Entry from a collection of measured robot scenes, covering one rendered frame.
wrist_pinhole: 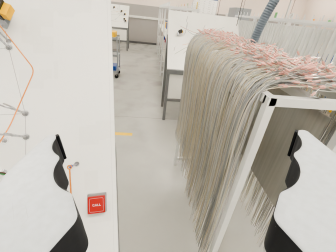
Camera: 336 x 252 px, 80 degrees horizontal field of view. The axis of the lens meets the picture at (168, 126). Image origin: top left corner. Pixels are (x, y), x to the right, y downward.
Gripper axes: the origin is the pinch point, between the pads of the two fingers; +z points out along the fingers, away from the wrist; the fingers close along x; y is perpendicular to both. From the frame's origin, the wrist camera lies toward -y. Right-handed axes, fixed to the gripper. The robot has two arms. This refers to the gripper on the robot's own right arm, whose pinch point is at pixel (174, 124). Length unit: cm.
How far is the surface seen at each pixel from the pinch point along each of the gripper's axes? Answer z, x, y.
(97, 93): 53, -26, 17
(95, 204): 30, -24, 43
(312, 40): 297, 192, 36
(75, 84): 53, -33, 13
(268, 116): 49, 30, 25
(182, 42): 334, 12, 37
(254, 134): 49, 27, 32
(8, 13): 53, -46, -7
